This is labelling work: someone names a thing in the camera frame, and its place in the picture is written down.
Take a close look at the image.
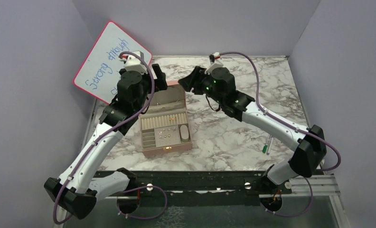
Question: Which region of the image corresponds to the pink jewelry box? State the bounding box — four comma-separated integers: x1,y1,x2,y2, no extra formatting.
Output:
139,80,192,157

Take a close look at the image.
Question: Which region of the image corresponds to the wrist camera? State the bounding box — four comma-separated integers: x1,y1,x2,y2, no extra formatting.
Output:
205,52,224,75
118,54,148,75

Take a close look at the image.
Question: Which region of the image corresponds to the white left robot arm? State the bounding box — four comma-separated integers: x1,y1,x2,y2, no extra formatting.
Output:
44,64,168,225

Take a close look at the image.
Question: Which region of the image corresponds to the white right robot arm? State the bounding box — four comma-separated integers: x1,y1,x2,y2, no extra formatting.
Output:
178,66,326,193

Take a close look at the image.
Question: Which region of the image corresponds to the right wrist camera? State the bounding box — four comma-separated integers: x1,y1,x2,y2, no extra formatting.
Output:
205,52,224,75

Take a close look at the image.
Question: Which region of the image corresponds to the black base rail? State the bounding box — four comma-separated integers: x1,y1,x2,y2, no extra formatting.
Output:
111,171,292,207

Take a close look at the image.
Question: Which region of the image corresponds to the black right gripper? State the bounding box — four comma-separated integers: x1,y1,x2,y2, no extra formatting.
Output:
178,66,224,105

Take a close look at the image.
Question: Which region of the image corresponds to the silver earrings cluster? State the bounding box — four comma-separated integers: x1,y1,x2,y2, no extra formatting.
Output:
156,126,178,140

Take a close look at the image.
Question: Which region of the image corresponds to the pink framed whiteboard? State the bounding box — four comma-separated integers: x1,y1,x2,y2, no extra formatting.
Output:
73,21,152,103

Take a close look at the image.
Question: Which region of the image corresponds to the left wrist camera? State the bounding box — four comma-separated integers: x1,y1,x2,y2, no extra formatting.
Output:
118,54,148,75

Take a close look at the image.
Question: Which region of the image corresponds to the green marker pen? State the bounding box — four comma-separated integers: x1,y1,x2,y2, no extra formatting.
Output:
262,135,273,155

